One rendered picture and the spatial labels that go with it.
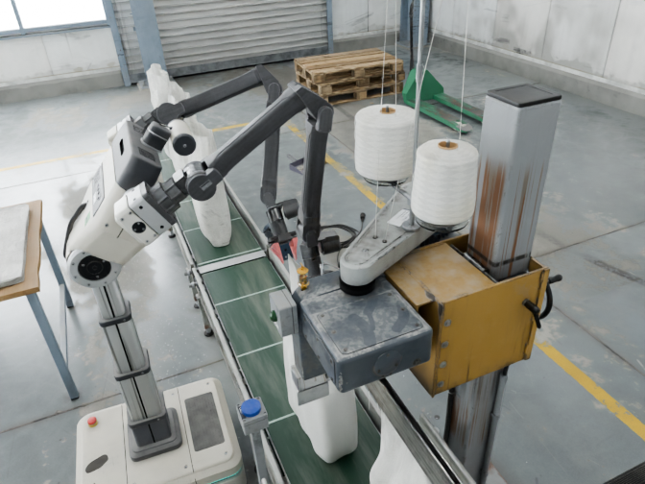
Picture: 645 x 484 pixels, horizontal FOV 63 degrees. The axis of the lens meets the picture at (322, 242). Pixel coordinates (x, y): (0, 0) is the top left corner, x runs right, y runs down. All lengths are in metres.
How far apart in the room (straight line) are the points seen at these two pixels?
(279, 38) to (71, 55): 3.08
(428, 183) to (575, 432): 1.95
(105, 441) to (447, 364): 1.61
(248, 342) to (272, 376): 0.26
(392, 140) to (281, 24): 7.81
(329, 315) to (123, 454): 1.46
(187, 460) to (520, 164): 1.73
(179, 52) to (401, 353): 7.82
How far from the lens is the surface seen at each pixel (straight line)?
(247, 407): 1.70
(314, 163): 1.53
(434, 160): 1.13
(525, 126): 1.26
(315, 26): 9.28
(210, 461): 2.36
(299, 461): 2.15
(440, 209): 1.16
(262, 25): 8.97
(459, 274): 1.38
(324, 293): 1.29
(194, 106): 2.00
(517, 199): 1.34
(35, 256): 2.94
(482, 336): 1.44
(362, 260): 1.26
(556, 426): 2.88
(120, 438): 2.55
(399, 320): 1.22
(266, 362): 2.50
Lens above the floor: 2.13
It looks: 32 degrees down
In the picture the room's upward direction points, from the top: 3 degrees counter-clockwise
